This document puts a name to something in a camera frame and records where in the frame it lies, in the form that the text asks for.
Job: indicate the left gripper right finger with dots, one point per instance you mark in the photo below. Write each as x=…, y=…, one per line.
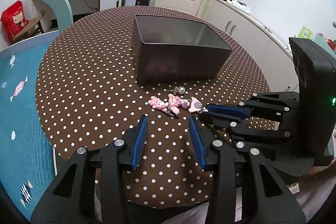
x=265, y=198

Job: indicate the green paper box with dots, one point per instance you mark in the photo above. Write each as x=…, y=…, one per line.
x=305, y=33

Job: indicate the red cat print bag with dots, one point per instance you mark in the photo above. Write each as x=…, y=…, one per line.
x=13, y=20

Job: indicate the brown polka dot tablecloth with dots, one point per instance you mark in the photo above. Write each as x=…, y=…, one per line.
x=87, y=95

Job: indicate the blue candy pattern bedspread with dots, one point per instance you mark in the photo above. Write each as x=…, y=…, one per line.
x=27, y=166

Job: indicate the single pearl earring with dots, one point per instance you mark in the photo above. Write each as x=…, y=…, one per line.
x=177, y=91

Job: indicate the pink charm keychain cluster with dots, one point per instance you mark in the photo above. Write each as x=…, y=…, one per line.
x=172, y=107

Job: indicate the wooden chair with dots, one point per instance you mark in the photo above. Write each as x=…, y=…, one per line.
x=33, y=28

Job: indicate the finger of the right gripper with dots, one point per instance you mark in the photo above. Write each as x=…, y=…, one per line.
x=232, y=111
x=219, y=121

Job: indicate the white low cabinet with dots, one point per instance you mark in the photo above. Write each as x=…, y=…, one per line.
x=275, y=62

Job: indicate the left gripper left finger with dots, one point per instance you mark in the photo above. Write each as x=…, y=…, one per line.
x=70, y=196

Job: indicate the grey metal tin box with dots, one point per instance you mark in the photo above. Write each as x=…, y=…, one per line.
x=167, y=50

